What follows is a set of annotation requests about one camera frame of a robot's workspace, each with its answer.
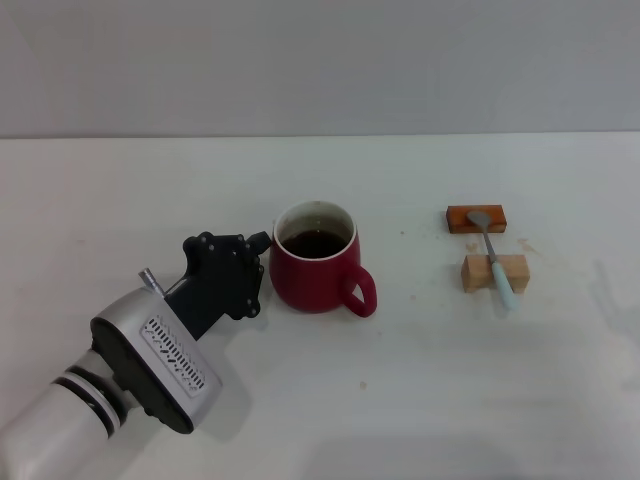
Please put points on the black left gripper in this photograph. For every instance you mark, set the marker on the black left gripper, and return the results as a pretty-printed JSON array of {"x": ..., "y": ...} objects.
[{"x": 210, "y": 305}]

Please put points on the red ceramic coffee mug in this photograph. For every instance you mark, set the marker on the red ceramic coffee mug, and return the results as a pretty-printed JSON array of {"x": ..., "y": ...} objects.
[{"x": 310, "y": 285}]

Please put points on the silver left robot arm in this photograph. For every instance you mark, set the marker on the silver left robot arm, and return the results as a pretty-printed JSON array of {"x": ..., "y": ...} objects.
[{"x": 150, "y": 360}]

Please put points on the dark orange wooden block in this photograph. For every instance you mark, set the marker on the dark orange wooden block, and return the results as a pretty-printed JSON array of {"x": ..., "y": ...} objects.
[{"x": 457, "y": 220}]

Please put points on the light wooden block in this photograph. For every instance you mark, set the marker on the light wooden block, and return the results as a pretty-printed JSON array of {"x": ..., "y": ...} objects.
[{"x": 475, "y": 272}]

